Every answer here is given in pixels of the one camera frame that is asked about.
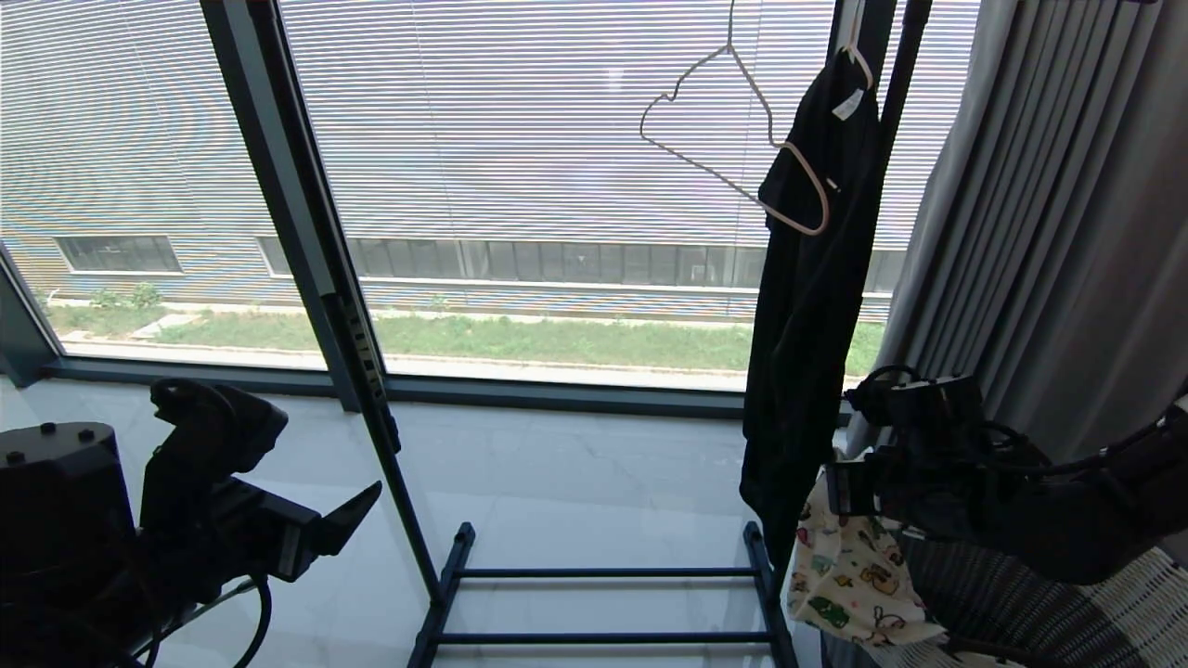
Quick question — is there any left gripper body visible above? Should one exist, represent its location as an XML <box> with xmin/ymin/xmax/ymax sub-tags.
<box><xmin>139</xmin><ymin>475</ymin><xmax>322</xmax><ymax>606</ymax></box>

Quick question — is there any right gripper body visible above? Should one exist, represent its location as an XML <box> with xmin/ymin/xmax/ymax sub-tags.
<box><xmin>826</xmin><ymin>447</ymin><xmax>968</xmax><ymax>541</ymax></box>

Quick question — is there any cream printed garment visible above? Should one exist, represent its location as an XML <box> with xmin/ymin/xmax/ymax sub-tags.
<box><xmin>787</xmin><ymin>469</ymin><xmax>948</xmax><ymax>649</ymax></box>

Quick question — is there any black garment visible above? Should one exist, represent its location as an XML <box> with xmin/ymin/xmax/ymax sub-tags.
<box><xmin>740</xmin><ymin>46</ymin><xmax>894</xmax><ymax>569</ymax></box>

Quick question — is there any pink clothes hanger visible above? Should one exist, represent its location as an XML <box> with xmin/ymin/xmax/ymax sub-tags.
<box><xmin>759</xmin><ymin>0</ymin><xmax>875</xmax><ymax>237</ymax></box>
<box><xmin>639</xmin><ymin>0</ymin><xmax>782</xmax><ymax>203</ymax></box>

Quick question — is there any black clothes rack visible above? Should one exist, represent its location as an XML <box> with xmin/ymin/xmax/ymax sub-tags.
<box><xmin>243</xmin><ymin>0</ymin><xmax>934</xmax><ymax>668</ymax></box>

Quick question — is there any white laundry basket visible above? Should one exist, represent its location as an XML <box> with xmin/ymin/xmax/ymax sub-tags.
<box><xmin>859</xmin><ymin>533</ymin><xmax>1188</xmax><ymax>668</ymax></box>

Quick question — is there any grey curtain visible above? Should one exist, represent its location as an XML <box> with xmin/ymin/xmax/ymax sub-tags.
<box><xmin>849</xmin><ymin>0</ymin><xmax>1188</xmax><ymax>567</ymax></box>

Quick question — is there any window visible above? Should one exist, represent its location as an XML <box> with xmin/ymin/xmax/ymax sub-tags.
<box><xmin>0</xmin><ymin>0</ymin><xmax>980</xmax><ymax>420</ymax></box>

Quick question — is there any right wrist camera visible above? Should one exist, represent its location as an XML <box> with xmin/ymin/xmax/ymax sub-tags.
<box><xmin>846</xmin><ymin>365</ymin><xmax>987</xmax><ymax>451</ymax></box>

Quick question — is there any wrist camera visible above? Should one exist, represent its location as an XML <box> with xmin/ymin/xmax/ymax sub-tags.
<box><xmin>846</xmin><ymin>365</ymin><xmax>987</xmax><ymax>451</ymax></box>
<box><xmin>148</xmin><ymin>378</ymin><xmax>290</xmax><ymax>493</ymax></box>

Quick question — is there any grey cable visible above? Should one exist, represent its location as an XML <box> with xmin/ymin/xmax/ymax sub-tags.
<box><xmin>139</xmin><ymin>577</ymin><xmax>256</xmax><ymax>655</ymax></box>

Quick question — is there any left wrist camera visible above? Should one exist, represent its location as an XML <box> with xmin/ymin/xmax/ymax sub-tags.
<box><xmin>148</xmin><ymin>378</ymin><xmax>290</xmax><ymax>493</ymax></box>

